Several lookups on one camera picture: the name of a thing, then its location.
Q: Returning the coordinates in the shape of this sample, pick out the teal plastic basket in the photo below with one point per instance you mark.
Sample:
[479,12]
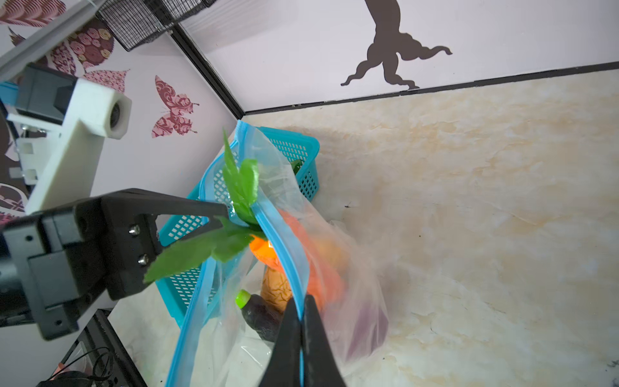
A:
[300,150]

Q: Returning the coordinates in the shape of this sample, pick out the dark eggplant green stem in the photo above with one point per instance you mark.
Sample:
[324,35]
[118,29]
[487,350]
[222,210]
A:
[259,315]

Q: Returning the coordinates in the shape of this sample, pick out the aluminium rail left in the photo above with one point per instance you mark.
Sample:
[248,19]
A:
[45,39]

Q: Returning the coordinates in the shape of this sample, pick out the clear zip bag blue zipper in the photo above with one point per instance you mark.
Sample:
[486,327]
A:
[217,348]

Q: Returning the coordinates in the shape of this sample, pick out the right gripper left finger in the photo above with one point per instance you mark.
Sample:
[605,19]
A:
[284,368]

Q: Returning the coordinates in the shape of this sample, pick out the purple onion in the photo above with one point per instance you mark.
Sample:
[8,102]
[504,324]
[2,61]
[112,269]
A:
[369,332]

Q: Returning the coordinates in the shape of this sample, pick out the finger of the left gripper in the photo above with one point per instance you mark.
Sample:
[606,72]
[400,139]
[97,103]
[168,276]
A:
[131,233]

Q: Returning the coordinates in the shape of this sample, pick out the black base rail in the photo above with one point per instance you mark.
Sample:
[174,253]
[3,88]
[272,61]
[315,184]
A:
[96,358]

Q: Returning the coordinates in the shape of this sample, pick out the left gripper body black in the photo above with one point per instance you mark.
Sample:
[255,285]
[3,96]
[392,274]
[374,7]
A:
[52,267]

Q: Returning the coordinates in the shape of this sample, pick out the orange carrot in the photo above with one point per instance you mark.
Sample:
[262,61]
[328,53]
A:
[272,218]

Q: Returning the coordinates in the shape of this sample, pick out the black wire basket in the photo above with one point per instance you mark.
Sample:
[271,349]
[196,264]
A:
[139,22]

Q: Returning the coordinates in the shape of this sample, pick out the wrinkled orange walnut toy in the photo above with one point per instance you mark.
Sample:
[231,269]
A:
[275,290]

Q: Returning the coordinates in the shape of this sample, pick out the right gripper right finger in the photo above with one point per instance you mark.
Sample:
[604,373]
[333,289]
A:
[319,366]

